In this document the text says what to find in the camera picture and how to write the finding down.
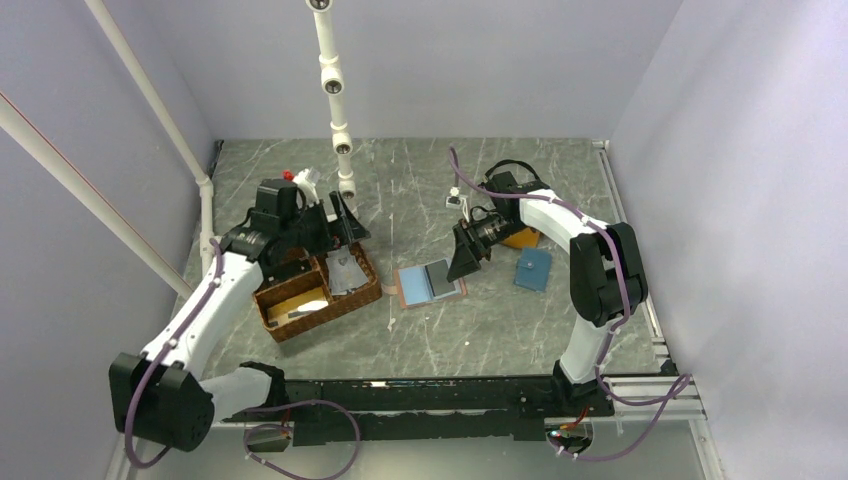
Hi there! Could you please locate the gold card in basket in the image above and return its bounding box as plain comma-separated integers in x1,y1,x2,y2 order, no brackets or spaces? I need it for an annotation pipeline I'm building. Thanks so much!
267,297,329,328

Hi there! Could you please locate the brown wicker basket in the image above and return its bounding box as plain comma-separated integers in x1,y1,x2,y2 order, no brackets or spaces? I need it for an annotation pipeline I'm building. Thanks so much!
253,243,382,343

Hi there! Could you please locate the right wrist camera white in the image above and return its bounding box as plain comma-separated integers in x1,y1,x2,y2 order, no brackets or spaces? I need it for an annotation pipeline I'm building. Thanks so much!
445,187,468,211

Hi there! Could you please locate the black cable loop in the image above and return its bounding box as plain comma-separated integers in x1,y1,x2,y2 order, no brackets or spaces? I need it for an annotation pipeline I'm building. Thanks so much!
484,158,551,193

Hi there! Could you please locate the white pvc pipe frame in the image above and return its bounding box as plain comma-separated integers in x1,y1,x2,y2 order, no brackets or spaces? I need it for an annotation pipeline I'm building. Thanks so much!
0,0,360,299

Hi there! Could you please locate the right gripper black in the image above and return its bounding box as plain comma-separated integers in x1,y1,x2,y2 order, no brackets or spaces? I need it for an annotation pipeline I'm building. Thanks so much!
447,213,529,282

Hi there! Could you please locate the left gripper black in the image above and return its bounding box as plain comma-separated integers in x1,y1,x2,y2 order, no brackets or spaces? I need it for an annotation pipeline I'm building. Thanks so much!
281,190,370,258

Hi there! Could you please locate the mustard yellow card holder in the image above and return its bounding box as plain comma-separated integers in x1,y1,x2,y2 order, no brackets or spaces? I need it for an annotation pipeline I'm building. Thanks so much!
500,227,541,249

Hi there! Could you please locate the blue card holder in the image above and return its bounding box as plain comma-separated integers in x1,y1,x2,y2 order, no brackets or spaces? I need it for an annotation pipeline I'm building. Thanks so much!
513,248,553,292

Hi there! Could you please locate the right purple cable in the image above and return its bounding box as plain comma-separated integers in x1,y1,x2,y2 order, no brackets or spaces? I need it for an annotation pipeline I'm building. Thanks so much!
447,145,694,464

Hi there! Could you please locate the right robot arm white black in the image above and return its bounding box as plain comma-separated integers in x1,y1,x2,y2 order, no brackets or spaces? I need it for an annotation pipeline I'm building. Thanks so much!
447,165,648,415

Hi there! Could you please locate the aluminium rail frame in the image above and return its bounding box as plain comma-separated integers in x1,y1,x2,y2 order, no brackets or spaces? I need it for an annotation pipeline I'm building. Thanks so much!
105,377,727,480

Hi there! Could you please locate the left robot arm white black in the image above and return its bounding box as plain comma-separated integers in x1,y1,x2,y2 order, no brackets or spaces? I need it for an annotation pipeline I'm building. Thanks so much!
108,177,371,468

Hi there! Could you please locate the grey card in basket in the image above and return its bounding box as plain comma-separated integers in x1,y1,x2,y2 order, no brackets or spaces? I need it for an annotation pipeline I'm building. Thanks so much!
326,246,368,296

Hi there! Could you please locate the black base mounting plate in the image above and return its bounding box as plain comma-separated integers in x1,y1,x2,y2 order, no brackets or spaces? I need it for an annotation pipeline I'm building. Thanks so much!
230,374,614,446

